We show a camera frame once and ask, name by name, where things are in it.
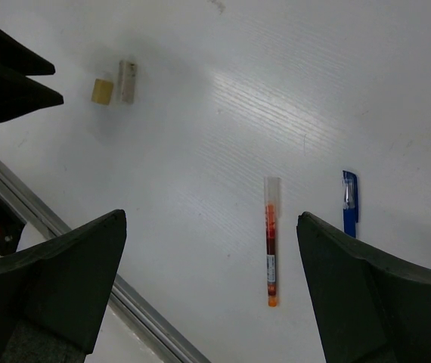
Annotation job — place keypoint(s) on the yellow eraser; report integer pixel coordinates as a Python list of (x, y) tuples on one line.
[(102, 91)]

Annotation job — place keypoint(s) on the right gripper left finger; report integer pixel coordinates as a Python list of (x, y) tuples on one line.
[(53, 295)]

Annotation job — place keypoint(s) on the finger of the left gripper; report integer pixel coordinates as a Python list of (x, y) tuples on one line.
[(20, 95), (19, 58)]

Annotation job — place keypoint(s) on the blue ballpoint pen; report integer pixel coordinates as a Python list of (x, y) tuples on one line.
[(350, 203)]

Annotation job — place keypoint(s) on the aluminium front rail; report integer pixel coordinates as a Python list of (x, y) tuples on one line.
[(154, 329)]

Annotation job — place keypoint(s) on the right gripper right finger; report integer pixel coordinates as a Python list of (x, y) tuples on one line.
[(370, 306)]

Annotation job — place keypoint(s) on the red ballpoint pen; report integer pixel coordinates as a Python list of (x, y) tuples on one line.
[(271, 198)]

